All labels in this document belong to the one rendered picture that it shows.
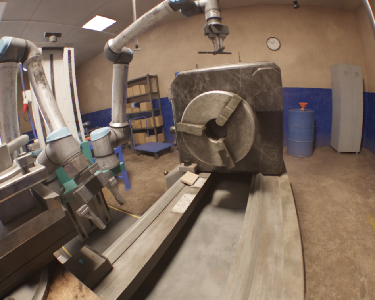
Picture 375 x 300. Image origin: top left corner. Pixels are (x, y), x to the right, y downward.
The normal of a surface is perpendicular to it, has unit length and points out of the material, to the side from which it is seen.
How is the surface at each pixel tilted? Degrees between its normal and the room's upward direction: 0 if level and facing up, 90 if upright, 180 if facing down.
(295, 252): 0
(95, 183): 67
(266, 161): 90
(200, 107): 90
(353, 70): 90
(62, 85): 90
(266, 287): 0
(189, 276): 3
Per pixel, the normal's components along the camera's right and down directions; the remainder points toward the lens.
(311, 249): -0.11, -0.95
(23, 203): 0.90, 0.03
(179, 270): -0.20, -0.83
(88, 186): 0.81, -0.38
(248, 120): -0.40, 0.31
